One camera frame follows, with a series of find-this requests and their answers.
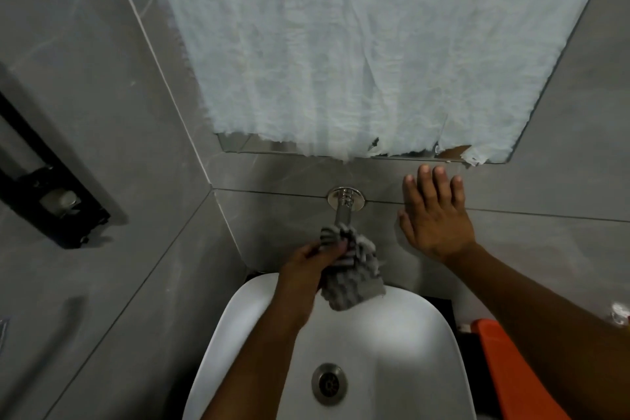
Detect white paper mirror covering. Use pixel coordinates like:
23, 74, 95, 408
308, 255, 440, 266
146, 0, 620, 167

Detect person's right forearm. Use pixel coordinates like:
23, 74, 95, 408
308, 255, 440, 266
444, 241, 630, 420

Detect grey striped cleaning cloth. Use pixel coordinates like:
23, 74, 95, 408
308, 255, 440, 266
317, 224, 387, 312

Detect person's right hand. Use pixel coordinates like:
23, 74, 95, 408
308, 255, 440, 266
398, 165, 476, 264

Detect white ceramic sink basin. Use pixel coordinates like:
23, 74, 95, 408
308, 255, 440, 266
182, 272, 477, 420

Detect chrome wall faucet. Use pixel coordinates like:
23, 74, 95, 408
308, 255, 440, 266
327, 186, 367, 228

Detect chrome sink drain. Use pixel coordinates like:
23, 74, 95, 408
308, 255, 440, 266
311, 363, 348, 407

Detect orange plastic object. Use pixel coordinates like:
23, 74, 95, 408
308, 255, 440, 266
471, 319, 572, 420

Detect person's left forearm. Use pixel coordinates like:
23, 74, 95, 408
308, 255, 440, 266
202, 304, 316, 420

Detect person's left hand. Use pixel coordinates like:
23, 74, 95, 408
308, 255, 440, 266
275, 239, 348, 325

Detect black wall holder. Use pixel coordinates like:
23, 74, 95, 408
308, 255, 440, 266
0, 90, 111, 249

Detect wall mirror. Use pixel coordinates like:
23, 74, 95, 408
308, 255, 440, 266
103, 0, 630, 165

